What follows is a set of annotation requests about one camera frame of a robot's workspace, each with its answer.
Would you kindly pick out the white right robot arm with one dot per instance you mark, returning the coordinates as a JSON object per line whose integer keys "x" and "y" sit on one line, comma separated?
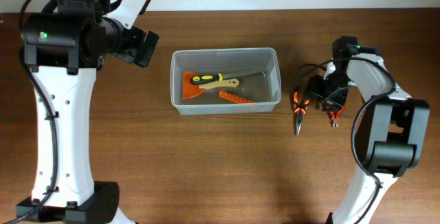
{"x": 388, "y": 131}

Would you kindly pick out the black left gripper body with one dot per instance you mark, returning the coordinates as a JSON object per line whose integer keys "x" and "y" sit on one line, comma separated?
{"x": 136, "y": 47}

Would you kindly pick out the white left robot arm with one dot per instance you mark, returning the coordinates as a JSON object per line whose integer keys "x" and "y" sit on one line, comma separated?
{"x": 64, "y": 47}

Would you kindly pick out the red scraper wooden handle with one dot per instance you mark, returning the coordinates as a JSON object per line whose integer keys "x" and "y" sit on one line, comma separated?
{"x": 191, "y": 91}

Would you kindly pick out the clear plastic container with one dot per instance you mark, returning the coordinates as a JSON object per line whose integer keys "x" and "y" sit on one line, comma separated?
{"x": 263, "y": 88}

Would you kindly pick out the orange cutting pliers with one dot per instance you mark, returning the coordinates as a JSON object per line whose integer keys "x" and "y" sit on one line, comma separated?
{"x": 334, "y": 117}

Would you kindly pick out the orange long nose pliers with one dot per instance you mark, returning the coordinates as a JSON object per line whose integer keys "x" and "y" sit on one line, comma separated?
{"x": 300, "y": 108}

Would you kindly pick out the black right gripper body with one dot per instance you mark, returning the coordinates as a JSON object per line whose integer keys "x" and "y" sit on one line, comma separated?
{"x": 330, "y": 97}

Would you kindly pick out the metal file yellow black handle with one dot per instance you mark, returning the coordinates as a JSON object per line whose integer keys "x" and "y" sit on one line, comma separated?
{"x": 204, "y": 79}

